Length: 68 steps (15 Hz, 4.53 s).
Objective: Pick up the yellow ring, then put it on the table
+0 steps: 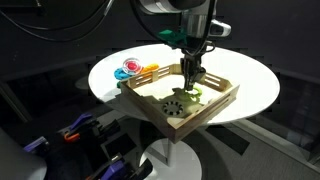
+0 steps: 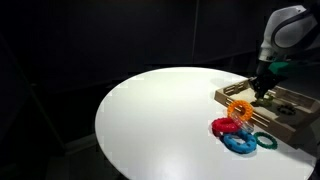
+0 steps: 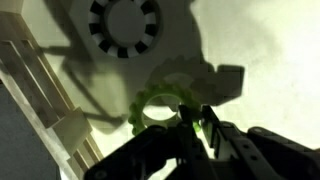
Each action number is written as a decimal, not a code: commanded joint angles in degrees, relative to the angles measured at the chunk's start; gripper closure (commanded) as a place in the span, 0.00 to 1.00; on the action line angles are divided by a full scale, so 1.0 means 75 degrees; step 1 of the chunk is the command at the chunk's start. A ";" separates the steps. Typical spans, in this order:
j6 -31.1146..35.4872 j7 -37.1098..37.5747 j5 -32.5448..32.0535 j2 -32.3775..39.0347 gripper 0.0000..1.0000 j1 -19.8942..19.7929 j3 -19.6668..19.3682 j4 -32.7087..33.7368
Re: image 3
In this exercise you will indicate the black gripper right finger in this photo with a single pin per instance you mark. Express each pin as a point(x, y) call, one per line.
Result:
point(266, 153)

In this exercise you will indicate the wooden slatted tray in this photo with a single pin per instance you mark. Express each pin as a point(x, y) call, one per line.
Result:
point(33, 83)

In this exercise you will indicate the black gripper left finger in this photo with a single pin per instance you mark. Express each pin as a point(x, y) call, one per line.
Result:
point(150, 150)

